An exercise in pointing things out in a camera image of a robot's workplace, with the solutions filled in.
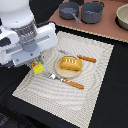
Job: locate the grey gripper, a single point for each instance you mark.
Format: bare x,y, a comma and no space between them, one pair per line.
19,46

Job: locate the yellow butter box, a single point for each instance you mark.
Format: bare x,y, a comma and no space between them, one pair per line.
37,66

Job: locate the orange bread loaf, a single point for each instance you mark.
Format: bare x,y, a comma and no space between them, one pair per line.
71,64

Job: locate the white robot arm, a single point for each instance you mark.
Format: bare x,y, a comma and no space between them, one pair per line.
15,13

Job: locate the round wooden plate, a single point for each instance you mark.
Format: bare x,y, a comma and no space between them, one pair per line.
64,72

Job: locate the beige bowl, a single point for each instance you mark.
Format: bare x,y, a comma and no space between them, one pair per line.
122,15

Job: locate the grey saucepan with handle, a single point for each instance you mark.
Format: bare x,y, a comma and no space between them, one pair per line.
69,10

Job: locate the fork with wooden handle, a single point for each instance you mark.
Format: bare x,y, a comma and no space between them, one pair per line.
69,82

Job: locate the grey pot with lid handles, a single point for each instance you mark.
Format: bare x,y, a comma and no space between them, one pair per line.
91,12

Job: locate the knife with wooden handle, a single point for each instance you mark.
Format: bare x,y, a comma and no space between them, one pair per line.
79,56

